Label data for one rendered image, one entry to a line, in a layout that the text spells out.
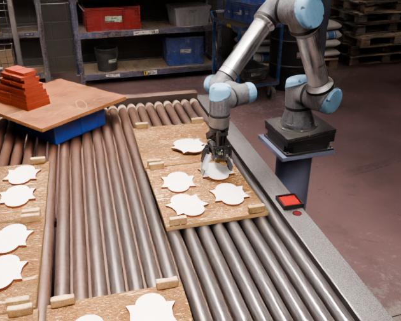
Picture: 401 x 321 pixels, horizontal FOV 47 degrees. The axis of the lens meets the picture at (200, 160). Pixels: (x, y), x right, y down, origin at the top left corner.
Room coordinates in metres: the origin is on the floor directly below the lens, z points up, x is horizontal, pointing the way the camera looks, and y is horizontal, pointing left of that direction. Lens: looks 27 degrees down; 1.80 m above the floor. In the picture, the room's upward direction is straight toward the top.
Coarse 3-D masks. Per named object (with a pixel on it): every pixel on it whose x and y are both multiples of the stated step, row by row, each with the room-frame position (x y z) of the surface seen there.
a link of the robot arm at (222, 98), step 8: (216, 88) 1.53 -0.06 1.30; (224, 88) 1.53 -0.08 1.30; (216, 96) 1.52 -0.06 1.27; (224, 96) 1.52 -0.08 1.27; (232, 96) 1.55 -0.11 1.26; (216, 104) 1.52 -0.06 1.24; (224, 104) 1.52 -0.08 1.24; (232, 104) 1.55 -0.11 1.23; (216, 112) 1.52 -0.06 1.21; (224, 112) 1.52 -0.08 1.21
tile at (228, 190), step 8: (224, 184) 1.48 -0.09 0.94; (232, 184) 1.48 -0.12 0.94; (216, 192) 1.43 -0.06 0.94; (224, 192) 1.43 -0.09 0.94; (232, 192) 1.43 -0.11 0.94; (240, 192) 1.43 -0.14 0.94; (216, 200) 1.37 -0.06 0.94; (224, 200) 1.37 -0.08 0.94; (232, 200) 1.37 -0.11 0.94; (240, 200) 1.37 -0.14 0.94
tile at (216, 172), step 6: (210, 168) 1.61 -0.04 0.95; (216, 168) 1.60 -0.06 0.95; (222, 168) 1.60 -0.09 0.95; (228, 168) 1.60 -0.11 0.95; (204, 174) 1.56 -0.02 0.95; (210, 174) 1.56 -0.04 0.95; (216, 174) 1.56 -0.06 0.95; (222, 174) 1.56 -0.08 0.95; (228, 174) 1.55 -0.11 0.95; (234, 174) 1.57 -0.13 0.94; (216, 180) 1.51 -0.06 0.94; (222, 180) 1.51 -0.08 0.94
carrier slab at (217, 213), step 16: (160, 176) 1.56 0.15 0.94; (240, 176) 1.56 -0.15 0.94; (160, 192) 1.44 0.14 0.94; (192, 192) 1.44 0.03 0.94; (208, 192) 1.44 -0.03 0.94; (160, 208) 1.33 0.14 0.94; (208, 208) 1.33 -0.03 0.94; (224, 208) 1.33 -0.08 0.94; (240, 208) 1.33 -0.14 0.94; (192, 224) 1.25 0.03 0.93; (208, 224) 1.26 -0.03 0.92
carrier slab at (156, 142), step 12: (144, 132) 1.98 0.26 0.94; (156, 132) 1.98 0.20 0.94; (168, 132) 1.98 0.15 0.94; (180, 132) 1.98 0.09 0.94; (192, 132) 1.98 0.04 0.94; (204, 132) 1.98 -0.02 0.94; (144, 144) 1.85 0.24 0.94; (156, 144) 1.85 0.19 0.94; (168, 144) 1.85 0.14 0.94; (144, 156) 1.73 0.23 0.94; (156, 156) 1.73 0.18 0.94; (168, 156) 1.73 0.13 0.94; (180, 156) 1.73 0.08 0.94; (192, 156) 1.73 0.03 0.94; (144, 168) 1.63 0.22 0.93
